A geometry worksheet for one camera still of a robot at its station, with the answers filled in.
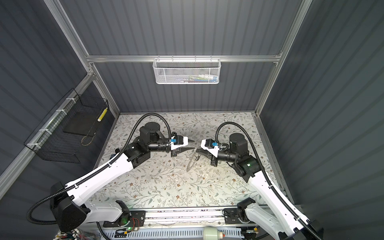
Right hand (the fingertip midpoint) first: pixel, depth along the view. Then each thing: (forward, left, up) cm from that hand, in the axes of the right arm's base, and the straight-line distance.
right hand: (200, 150), depth 67 cm
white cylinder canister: (-30, -5, -19) cm, 35 cm away
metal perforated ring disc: (+10, +5, -28) cm, 30 cm away
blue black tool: (+13, +53, -21) cm, 58 cm away
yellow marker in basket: (+19, +54, +2) cm, 58 cm away
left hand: (+2, +3, +5) cm, 6 cm away
